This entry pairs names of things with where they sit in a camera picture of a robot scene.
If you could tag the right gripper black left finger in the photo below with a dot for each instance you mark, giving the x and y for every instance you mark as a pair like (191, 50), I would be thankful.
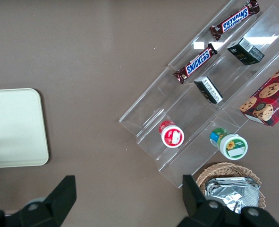
(42, 212)

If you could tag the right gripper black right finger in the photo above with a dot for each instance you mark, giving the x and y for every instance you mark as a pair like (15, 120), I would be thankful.
(200, 212)

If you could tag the aluminium foil tray stack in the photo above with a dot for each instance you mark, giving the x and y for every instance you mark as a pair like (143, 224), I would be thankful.
(233, 191)

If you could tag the light tan wicker basket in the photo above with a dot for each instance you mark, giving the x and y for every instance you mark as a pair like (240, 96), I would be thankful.
(224, 169)

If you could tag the cream rectangular serving tray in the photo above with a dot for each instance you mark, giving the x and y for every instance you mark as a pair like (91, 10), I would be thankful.
(14, 127)

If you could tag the green sunflower lidded cup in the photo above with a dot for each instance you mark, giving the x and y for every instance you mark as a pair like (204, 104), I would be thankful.
(232, 146)

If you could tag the red lidded cup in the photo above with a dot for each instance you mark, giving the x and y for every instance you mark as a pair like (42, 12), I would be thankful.
(172, 136)

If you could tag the clear acrylic stepped stand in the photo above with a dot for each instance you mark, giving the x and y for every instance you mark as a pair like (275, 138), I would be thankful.
(153, 106)

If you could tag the small dark green box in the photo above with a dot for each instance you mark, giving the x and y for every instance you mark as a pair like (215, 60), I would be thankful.
(208, 91)
(245, 52)

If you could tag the red chocolate chip cookie box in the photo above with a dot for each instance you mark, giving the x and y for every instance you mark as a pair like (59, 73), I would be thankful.
(269, 101)

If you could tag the Snickers chocolate bar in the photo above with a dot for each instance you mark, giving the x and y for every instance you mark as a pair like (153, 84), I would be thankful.
(234, 20)
(197, 62)

